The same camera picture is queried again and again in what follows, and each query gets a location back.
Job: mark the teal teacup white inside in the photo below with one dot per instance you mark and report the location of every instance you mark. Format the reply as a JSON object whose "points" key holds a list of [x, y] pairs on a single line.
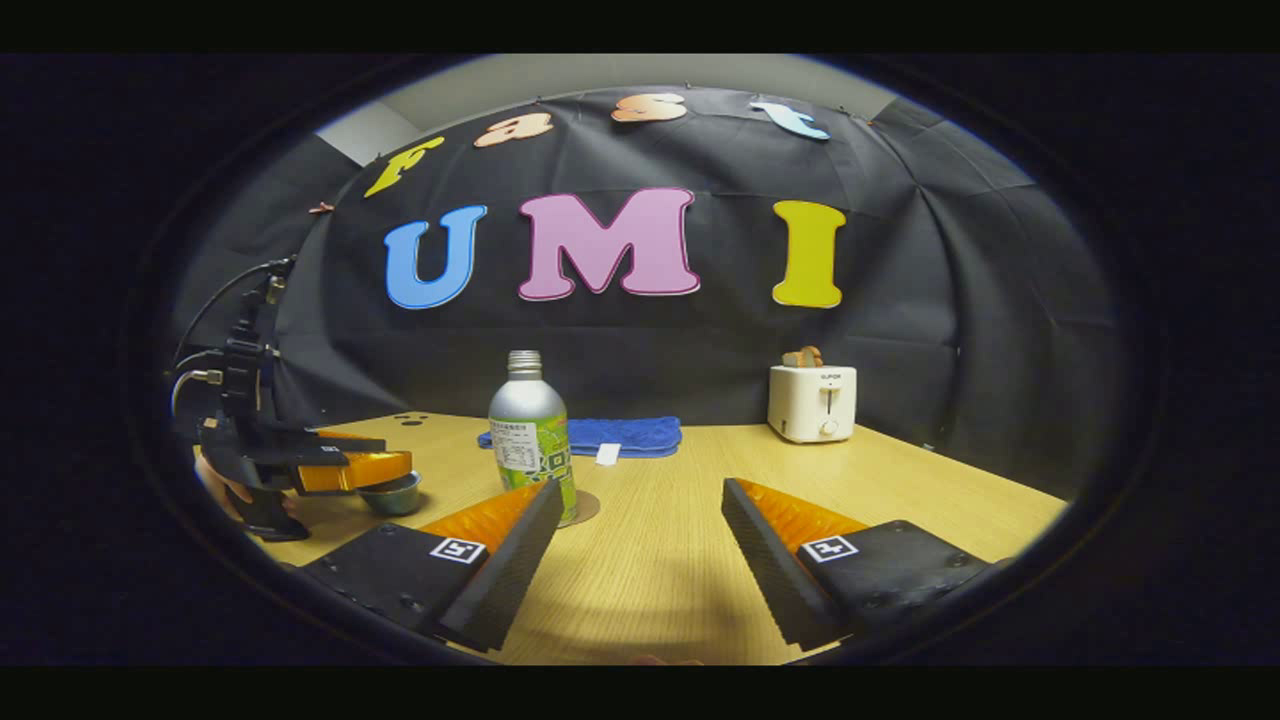
{"points": [[395, 498]]}

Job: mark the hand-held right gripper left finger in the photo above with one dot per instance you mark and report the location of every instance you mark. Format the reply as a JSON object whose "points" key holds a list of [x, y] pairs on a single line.
{"points": [[515, 580]]}

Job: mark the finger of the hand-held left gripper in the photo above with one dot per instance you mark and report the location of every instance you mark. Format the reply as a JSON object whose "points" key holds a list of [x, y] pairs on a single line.
{"points": [[340, 444], [350, 470]]}

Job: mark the silver water bottle green label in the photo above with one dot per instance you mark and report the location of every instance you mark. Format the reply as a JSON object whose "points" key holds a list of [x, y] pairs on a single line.
{"points": [[525, 420]]}

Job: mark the white toaster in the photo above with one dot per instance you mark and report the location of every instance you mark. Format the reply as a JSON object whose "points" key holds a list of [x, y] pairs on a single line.
{"points": [[810, 405]]}

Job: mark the blue folded towel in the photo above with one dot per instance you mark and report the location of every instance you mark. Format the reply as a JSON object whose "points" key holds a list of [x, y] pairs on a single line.
{"points": [[630, 436]]}

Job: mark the bread slice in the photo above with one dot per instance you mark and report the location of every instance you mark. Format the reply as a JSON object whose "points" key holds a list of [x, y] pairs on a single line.
{"points": [[802, 357]]}

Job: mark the round brown coaster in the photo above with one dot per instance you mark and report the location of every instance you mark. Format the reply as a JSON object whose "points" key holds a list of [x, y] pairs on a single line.
{"points": [[588, 508]]}

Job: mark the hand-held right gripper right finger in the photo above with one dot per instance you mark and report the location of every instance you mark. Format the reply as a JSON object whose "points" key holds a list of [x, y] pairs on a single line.
{"points": [[770, 580]]}

